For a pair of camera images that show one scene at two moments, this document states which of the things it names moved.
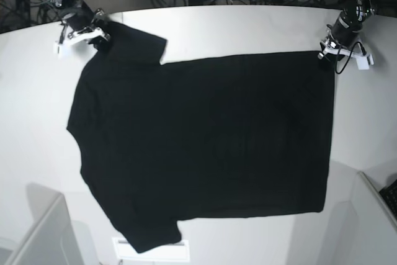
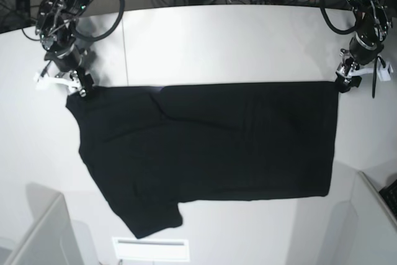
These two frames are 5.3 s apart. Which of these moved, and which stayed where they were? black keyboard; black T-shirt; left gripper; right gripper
Moved: right gripper; left gripper; black T-shirt
Stayed: black keyboard
